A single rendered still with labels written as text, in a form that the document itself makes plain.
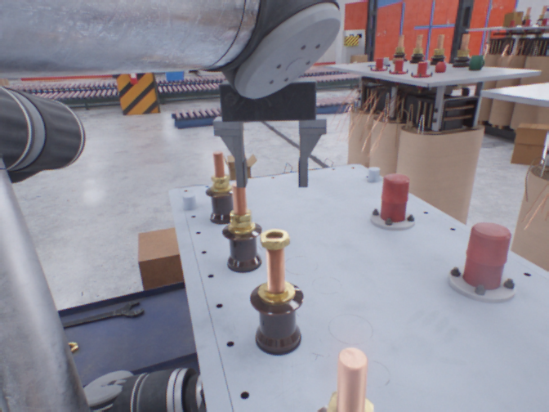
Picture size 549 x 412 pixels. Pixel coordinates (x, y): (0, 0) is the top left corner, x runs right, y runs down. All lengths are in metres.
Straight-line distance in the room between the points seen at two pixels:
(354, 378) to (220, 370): 0.33
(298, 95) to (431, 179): 2.68
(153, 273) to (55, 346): 1.29
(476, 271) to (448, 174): 2.36
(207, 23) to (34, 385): 0.60
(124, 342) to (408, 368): 1.10
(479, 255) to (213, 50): 0.73
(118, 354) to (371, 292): 0.97
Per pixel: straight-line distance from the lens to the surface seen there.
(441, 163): 3.18
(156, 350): 1.53
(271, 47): 0.31
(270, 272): 0.67
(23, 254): 0.71
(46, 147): 0.84
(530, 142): 6.54
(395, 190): 1.13
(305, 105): 0.55
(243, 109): 0.56
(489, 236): 0.89
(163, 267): 1.99
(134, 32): 0.23
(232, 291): 0.89
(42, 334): 0.73
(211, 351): 0.76
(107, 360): 1.56
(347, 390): 0.46
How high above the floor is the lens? 1.88
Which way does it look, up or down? 24 degrees down
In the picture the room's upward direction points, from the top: 2 degrees counter-clockwise
